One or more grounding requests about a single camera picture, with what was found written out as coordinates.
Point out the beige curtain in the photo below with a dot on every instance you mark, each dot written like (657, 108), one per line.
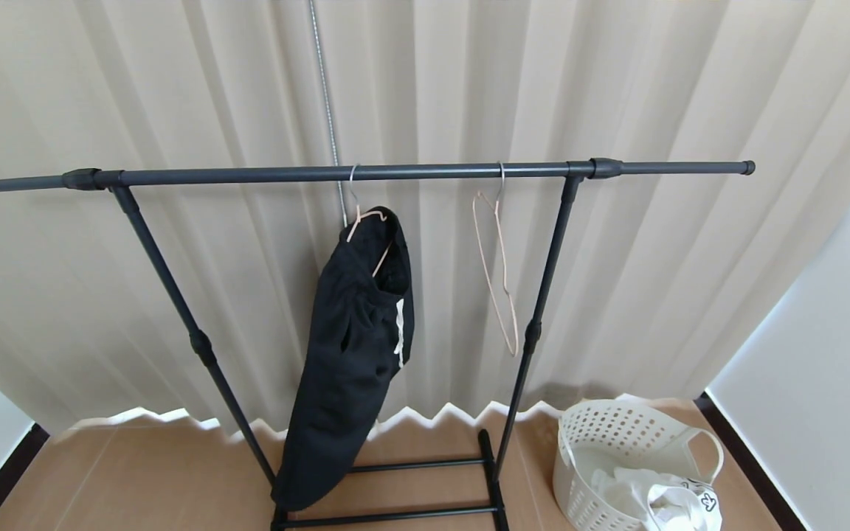
(137, 74)

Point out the white laundry basket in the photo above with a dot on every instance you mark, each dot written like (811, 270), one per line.
(617, 428)

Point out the black clothes rack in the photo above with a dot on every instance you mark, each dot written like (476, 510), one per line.
(248, 175)

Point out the pink clothes hanger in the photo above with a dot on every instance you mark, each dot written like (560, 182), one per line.
(501, 177)
(358, 214)

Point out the thin grey curtain wand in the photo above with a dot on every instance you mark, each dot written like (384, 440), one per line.
(325, 96)

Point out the white printed garment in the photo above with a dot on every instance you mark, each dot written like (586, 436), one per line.
(661, 505)

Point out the black garment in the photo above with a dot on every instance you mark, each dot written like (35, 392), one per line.
(351, 369)

